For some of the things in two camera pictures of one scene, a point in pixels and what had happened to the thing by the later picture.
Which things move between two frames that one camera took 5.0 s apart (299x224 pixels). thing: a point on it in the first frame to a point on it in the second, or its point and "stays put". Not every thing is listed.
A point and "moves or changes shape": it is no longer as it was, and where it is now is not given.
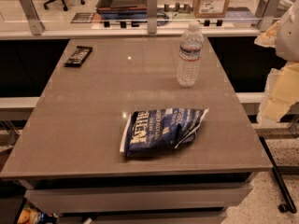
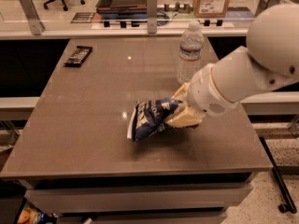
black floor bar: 289,204 stays put
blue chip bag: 158,132 moves or changes shape
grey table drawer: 140,199 stays put
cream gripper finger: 268,37 to 203,95
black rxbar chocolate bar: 78,56 stays put
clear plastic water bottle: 190,61 stays put
